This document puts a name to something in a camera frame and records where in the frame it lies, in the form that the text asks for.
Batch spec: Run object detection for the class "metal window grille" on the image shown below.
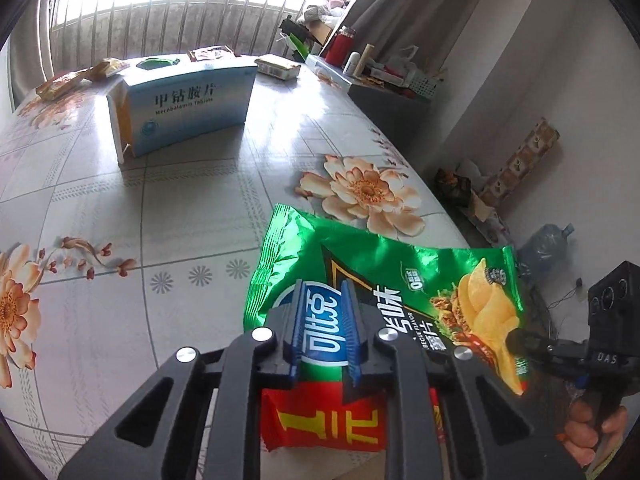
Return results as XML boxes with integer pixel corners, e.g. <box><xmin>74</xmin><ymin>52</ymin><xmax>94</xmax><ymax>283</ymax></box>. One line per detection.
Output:
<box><xmin>47</xmin><ymin>0</ymin><xmax>361</xmax><ymax>68</ymax></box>

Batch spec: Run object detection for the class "green potato chip bag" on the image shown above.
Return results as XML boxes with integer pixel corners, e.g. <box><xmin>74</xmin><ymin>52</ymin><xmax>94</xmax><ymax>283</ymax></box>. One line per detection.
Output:
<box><xmin>242</xmin><ymin>203</ymin><xmax>532</xmax><ymax>397</ymax></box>

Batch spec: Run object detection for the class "patterned cardboard box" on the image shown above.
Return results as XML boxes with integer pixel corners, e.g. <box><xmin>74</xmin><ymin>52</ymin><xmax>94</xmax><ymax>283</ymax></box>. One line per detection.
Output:
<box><xmin>470</xmin><ymin>117</ymin><xmax>562</xmax><ymax>241</ymax></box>

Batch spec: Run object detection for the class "dark snack bag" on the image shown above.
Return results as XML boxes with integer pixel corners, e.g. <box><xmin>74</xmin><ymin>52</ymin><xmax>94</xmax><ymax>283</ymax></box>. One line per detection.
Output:
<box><xmin>433</xmin><ymin>167</ymin><xmax>475</xmax><ymax>207</ymax></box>

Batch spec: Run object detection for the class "black folded device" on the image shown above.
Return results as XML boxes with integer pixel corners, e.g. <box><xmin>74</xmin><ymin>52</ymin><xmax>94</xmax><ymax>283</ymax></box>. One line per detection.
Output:
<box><xmin>278</xmin><ymin>16</ymin><xmax>313</xmax><ymax>46</ymax></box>

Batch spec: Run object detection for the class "green crumpled wrapper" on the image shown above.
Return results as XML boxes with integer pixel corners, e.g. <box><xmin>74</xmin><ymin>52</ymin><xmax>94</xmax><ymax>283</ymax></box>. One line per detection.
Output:
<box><xmin>136</xmin><ymin>57</ymin><xmax>182</xmax><ymax>72</ymax></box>

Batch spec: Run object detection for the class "cream biscuit packet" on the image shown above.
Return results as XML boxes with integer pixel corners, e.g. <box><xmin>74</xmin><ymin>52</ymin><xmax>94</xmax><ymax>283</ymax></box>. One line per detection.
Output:
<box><xmin>254</xmin><ymin>55</ymin><xmax>302</xmax><ymax>82</ymax></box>

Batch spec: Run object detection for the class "red thermos flask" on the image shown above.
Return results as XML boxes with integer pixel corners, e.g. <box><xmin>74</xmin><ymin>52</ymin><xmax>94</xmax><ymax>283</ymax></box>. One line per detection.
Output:
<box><xmin>326</xmin><ymin>26</ymin><xmax>358</xmax><ymax>67</ymax></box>

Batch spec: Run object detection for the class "dark grey cabinet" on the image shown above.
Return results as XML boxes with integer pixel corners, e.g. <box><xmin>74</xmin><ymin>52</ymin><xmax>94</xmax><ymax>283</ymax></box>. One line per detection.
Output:
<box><xmin>348</xmin><ymin>81</ymin><xmax>432</xmax><ymax>146</ymax></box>

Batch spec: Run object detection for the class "yellow snack packet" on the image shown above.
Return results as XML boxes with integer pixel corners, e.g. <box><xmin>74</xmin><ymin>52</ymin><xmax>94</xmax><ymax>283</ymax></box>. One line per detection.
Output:
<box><xmin>36</xmin><ymin>71</ymin><xmax>96</xmax><ymax>101</ymax></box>
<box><xmin>82</xmin><ymin>58</ymin><xmax>132</xmax><ymax>81</ymax></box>

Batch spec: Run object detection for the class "small pale storage basket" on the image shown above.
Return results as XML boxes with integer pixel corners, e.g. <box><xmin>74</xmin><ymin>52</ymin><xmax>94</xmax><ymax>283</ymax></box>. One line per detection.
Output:
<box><xmin>399</xmin><ymin>71</ymin><xmax>442</xmax><ymax>100</ymax></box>

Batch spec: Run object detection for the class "beige curtain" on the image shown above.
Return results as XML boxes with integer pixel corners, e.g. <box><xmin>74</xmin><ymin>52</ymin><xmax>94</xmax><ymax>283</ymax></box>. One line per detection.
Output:
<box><xmin>320</xmin><ymin>0</ymin><xmax>496</xmax><ymax>76</ymax></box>

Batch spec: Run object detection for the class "red snack packet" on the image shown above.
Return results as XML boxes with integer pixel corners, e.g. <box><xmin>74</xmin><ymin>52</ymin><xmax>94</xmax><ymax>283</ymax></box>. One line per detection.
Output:
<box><xmin>260</xmin><ymin>384</ymin><xmax>446</xmax><ymax>455</ymax></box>

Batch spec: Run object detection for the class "large blue water jug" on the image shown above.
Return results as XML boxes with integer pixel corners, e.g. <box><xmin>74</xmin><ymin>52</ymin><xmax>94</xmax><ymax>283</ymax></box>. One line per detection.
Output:
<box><xmin>516</xmin><ymin>222</ymin><xmax>577</xmax><ymax>288</ymax></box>

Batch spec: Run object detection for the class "blue and white medicine box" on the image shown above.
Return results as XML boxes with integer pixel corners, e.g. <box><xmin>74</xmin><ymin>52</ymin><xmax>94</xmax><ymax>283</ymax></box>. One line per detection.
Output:
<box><xmin>106</xmin><ymin>56</ymin><xmax>258</xmax><ymax>165</ymax></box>

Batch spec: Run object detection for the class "person's right hand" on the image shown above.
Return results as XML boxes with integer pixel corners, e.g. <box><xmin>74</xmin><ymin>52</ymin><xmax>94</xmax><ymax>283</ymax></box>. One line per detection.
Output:
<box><xmin>559</xmin><ymin>396</ymin><xmax>629</xmax><ymax>468</ymax></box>

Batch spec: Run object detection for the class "floral tablecloth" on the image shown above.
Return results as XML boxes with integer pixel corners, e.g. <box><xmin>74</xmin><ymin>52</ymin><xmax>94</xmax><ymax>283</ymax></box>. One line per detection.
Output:
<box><xmin>0</xmin><ymin>52</ymin><xmax>473</xmax><ymax>480</ymax></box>

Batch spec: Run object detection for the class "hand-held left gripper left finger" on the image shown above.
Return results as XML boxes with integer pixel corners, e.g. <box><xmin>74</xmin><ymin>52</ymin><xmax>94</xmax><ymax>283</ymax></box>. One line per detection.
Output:
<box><xmin>57</xmin><ymin>280</ymin><xmax>307</xmax><ymax>480</ymax></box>

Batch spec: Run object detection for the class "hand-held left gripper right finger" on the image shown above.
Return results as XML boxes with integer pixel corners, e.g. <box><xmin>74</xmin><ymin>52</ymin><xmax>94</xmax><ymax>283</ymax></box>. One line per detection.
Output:
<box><xmin>341</xmin><ymin>280</ymin><xmax>587</xmax><ymax>480</ymax></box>

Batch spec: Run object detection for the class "small brown sachet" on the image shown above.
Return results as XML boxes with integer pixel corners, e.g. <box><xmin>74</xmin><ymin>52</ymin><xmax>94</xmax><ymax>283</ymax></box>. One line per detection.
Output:
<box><xmin>187</xmin><ymin>45</ymin><xmax>237</xmax><ymax>62</ymax></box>

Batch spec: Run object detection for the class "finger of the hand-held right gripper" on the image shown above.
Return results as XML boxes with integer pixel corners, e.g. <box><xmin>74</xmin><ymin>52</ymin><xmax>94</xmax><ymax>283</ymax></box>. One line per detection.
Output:
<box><xmin>504</xmin><ymin>329</ymin><xmax>588</xmax><ymax>377</ymax></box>

